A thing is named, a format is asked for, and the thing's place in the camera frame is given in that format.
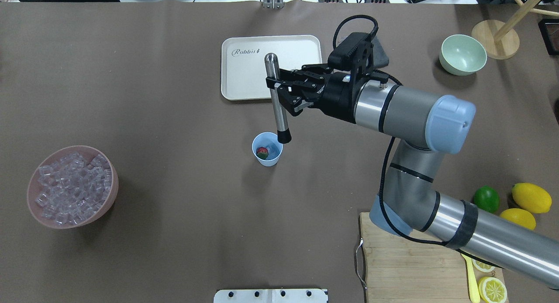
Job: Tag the green lime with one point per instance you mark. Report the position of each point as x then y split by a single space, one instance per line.
487 199

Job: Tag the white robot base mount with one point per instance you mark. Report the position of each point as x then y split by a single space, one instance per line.
304 295

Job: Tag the bamboo cutting board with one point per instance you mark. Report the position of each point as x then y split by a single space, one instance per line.
395 270

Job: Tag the pile of clear ice cubes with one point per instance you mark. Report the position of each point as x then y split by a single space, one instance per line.
72 187

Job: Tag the lemon half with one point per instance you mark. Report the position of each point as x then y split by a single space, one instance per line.
492 290
482 266

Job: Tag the grey folded cloth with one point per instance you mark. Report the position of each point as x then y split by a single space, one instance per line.
380 58

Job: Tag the pink bowl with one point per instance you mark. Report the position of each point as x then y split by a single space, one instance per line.
107 198

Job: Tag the steel muddler black tip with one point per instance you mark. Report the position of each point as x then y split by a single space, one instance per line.
273 72

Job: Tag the wooden mug tree stand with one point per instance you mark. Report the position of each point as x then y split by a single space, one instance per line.
499 39

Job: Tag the lower lemon half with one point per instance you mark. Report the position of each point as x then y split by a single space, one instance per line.
492 290

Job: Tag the mint green bowl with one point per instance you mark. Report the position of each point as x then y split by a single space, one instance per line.
462 55

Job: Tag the yellow lemon far left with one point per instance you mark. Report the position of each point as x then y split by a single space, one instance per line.
531 197

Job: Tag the yellow lemon near board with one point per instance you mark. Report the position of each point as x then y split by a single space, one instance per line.
520 217

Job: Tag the upper lemon half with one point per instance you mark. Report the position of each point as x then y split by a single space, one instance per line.
482 266

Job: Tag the yellow plastic knife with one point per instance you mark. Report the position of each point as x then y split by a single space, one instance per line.
472 284

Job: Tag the red strawberry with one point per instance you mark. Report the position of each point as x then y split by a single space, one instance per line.
262 153

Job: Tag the light blue cup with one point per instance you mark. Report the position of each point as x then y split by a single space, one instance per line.
268 140

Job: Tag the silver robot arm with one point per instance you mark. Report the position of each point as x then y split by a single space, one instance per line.
428 127

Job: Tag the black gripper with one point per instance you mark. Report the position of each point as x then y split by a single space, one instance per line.
338 97

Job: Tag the cream rabbit tray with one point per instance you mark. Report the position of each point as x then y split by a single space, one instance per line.
243 72

